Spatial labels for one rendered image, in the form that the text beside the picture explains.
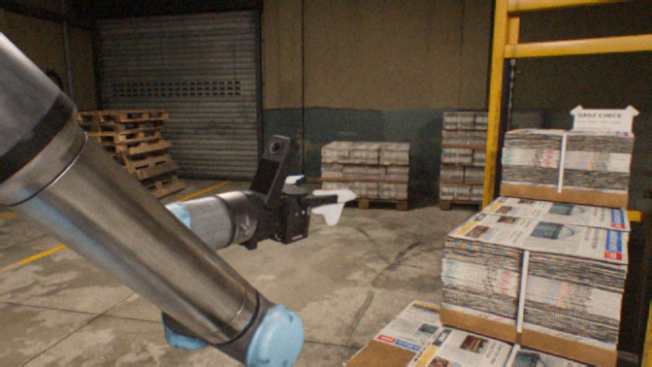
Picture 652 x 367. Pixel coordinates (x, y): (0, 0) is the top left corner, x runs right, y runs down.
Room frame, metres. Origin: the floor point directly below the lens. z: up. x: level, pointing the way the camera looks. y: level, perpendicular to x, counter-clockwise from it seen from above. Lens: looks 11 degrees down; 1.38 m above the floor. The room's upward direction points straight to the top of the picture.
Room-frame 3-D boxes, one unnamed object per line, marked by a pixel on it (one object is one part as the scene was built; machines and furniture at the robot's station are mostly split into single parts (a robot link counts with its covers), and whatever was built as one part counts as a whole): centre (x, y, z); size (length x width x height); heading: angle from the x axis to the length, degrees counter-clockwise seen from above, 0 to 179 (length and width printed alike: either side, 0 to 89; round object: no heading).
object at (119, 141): (6.79, 3.09, 0.65); 1.33 x 0.94 x 1.30; 171
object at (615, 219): (1.27, -0.70, 1.06); 0.37 x 0.28 x 0.01; 57
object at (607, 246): (1.04, -0.54, 1.06); 0.37 x 0.29 x 0.01; 56
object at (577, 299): (1.04, -0.53, 0.95); 0.38 x 0.29 x 0.23; 56
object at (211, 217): (0.55, 0.18, 1.21); 0.11 x 0.08 x 0.09; 141
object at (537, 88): (1.90, -1.12, 1.27); 0.57 x 0.01 x 0.65; 56
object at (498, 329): (1.04, -0.53, 0.86); 0.38 x 0.29 x 0.04; 56
